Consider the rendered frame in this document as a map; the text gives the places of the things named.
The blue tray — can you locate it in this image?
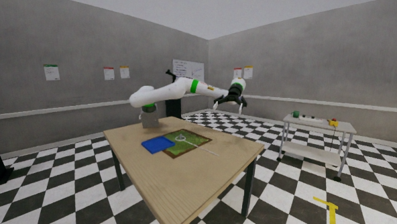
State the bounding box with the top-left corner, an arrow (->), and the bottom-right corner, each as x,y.
141,136 -> 175,154

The green grass mat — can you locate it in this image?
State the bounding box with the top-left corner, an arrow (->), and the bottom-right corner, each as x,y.
161,129 -> 213,159

